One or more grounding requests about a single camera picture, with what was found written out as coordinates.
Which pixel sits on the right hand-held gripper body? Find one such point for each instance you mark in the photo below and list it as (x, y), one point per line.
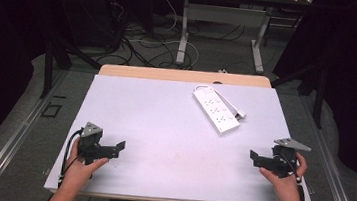
(283, 162)

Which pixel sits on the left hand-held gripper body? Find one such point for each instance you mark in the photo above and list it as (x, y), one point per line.
(89, 144)

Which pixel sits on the person's right hand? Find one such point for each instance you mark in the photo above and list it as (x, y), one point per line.
(286, 189)

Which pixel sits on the person's left hand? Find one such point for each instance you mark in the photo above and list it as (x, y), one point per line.
(75, 171)

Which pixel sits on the white table cover board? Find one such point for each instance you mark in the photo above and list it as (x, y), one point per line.
(167, 153)

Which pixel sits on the black floor outlet plate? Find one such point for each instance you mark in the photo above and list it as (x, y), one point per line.
(51, 110)

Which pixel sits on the white power strip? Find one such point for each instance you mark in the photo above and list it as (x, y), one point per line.
(216, 111)

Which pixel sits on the black metal stand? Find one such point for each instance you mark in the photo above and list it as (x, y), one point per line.
(319, 95)
(49, 67)

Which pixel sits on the wooden table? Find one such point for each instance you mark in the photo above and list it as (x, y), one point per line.
(169, 74)

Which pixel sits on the desk with white legs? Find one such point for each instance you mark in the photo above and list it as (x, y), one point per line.
(225, 15)

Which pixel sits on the metal floor rail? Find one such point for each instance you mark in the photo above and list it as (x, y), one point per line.
(11, 143)
(332, 177)

